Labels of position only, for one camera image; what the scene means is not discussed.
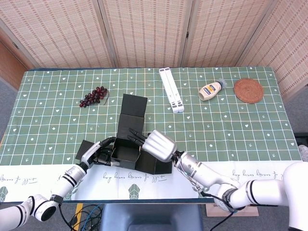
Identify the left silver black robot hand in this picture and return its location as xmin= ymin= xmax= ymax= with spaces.
xmin=80 ymin=136 xmax=121 ymax=169

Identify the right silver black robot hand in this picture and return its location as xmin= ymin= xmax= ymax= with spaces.
xmin=127 ymin=128 xmax=178 ymax=162

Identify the black cardboard box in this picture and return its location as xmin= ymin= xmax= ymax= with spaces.
xmin=75 ymin=93 xmax=173 ymax=175

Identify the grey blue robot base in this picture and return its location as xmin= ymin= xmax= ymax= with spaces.
xmin=100 ymin=204 xmax=204 ymax=231

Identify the dark red grape bunch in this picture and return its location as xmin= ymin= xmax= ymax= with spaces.
xmin=79 ymin=86 xmax=109 ymax=108

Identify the white folding stand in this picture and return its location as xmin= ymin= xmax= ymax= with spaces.
xmin=159 ymin=67 xmax=185 ymax=114

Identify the cream mayonnaise squeeze bottle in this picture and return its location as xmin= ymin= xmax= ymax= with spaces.
xmin=198 ymin=78 xmax=228 ymax=102

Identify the round brown woven coaster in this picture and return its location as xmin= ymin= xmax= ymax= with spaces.
xmin=233 ymin=78 xmax=264 ymax=104

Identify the brown wooden door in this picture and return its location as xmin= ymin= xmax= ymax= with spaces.
xmin=0 ymin=40 xmax=28 ymax=90

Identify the bamboo folding screen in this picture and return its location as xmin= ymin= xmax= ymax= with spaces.
xmin=0 ymin=0 xmax=308 ymax=102

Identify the grey white shoe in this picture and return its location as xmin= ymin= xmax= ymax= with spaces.
xmin=298 ymin=144 xmax=308 ymax=169

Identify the black floor cable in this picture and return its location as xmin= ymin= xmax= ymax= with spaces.
xmin=69 ymin=204 xmax=102 ymax=231

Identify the blue floor cable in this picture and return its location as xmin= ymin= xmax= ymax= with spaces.
xmin=83 ymin=204 xmax=103 ymax=231

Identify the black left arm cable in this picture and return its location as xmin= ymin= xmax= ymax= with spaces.
xmin=57 ymin=203 xmax=74 ymax=228

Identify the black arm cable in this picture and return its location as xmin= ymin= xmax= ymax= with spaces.
xmin=57 ymin=203 xmax=74 ymax=228
xmin=192 ymin=182 xmax=241 ymax=231

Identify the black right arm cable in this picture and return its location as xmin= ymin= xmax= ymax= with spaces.
xmin=192 ymin=182 xmax=241 ymax=231

